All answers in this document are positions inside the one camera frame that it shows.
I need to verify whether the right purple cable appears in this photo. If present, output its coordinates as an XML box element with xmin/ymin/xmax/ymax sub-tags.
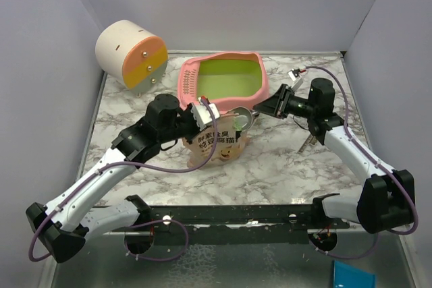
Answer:
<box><xmin>298</xmin><ymin>66</ymin><xmax>419</xmax><ymax>258</ymax></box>

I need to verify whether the pink and green litter box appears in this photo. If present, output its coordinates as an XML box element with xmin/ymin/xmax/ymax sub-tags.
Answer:
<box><xmin>177</xmin><ymin>51</ymin><xmax>269</xmax><ymax>112</ymax></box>

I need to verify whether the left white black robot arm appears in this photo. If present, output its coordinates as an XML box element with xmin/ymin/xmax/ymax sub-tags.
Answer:
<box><xmin>26</xmin><ymin>94</ymin><xmax>219</xmax><ymax>263</ymax></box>

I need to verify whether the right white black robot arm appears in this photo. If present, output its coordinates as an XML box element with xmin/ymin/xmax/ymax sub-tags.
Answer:
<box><xmin>253</xmin><ymin>78</ymin><xmax>418</xmax><ymax>233</ymax></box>

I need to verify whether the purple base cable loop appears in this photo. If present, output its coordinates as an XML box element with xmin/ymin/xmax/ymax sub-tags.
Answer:
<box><xmin>124</xmin><ymin>219</ymin><xmax>190</xmax><ymax>262</ymax></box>

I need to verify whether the cream cylindrical cat house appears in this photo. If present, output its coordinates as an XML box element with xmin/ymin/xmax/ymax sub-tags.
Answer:
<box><xmin>94</xmin><ymin>20</ymin><xmax>168</xmax><ymax>96</ymax></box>

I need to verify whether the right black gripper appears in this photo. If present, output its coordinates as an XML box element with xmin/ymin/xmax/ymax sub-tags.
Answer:
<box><xmin>254</xmin><ymin>84</ymin><xmax>317</xmax><ymax>119</ymax></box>

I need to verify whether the blue plastic object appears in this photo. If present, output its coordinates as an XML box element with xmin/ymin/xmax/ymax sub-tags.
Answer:
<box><xmin>332</xmin><ymin>261</ymin><xmax>376</xmax><ymax>288</ymax></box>

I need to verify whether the orange cat litter bag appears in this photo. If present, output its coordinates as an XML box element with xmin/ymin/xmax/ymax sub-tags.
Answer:
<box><xmin>182</xmin><ymin>113</ymin><xmax>250</xmax><ymax>168</ymax></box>

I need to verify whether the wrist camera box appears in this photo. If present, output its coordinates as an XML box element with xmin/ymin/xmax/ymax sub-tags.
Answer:
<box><xmin>288</xmin><ymin>69</ymin><xmax>305</xmax><ymax>92</ymax></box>
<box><xmin>191</xmin><ymin>96</ymin><xmax>221</xmax><ymax>131</ymax></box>

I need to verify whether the grey metal litter scoop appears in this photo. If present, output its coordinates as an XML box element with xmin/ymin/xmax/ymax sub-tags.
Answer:
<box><xmin>230</xmin><ymin>107</ymin><xmax>260</xmax><ymax>131</ymax></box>

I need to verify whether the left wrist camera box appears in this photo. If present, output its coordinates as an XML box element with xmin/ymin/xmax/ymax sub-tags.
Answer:
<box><xmin>191</xmin><ymin>96</ymin><xmax>221</xmax><ymax>131</ymax></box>

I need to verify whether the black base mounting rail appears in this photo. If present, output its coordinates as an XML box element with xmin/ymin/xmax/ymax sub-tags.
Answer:
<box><xmin>111</xmin><ymin>196</ymin><xmax>350</xmax><ymax>246</ymax></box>

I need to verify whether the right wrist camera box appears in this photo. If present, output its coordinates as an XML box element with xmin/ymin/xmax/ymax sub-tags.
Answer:
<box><xmin>288</xmin><ymin>69</ymin><xmax>305</xmax><ymax>92</ymax></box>

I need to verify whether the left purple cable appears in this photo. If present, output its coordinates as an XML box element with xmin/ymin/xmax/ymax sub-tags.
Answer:
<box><xmin>28</xmin><ymin>97</ymin><xmax>220</xmax><ymax>262</ymax></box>

